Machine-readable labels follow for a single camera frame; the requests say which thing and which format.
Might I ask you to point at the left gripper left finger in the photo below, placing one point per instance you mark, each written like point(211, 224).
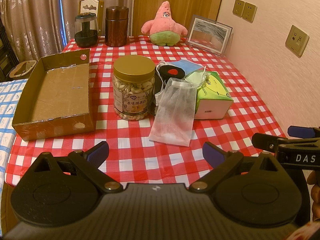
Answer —
point(87, 166)

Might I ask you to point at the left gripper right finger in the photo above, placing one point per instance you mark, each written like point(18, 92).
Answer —
point(224, 164)

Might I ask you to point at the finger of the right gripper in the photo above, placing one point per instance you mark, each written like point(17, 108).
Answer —
point(303, 132)
point(300, 154)

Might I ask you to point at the white mesh pouch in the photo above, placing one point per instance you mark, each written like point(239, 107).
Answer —
point(175, 112)

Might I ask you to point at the light green cloth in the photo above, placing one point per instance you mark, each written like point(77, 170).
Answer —
point(197, 77)

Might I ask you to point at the blue face mask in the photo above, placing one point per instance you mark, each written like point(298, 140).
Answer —
point(186, 65)

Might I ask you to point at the black red eye mask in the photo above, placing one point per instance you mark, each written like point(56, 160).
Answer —
point(163, 73)

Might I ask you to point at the right hand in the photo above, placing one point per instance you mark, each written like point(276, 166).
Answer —
point(312, 180)

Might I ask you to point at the red white checkered tablecloth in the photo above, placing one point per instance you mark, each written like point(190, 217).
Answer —
point(136, 154)

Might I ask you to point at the green tissue box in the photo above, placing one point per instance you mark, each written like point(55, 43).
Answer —
point(213, 99)

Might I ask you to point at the brown cardboard tray box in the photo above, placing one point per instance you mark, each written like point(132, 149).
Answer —
point(56, 100)

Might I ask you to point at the nut jar gold lid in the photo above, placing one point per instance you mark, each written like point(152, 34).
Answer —
point(133, 85)

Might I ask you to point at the blue white checkered cloth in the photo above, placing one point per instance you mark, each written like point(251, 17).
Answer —
point(9, 97)

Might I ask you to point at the beige waste bin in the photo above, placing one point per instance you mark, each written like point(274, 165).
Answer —
point(23, 70)

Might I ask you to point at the dark glass jar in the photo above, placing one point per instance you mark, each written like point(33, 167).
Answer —
point(86, 30)

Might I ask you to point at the pink starfish plush toy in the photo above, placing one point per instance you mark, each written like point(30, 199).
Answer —
point(163, 30)

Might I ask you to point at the brown metal canister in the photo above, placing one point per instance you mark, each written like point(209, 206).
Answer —
point(116, 24)

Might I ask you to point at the beige curtain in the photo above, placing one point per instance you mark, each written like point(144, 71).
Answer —
point(37, 28)

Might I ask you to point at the white wooden chair back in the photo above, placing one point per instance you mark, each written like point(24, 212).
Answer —
point(94, 6)

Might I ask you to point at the wall power socket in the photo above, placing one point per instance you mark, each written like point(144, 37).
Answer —
point(296, 41)

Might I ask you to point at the glass picture frame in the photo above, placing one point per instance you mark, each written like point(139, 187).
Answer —
point(208, 35)

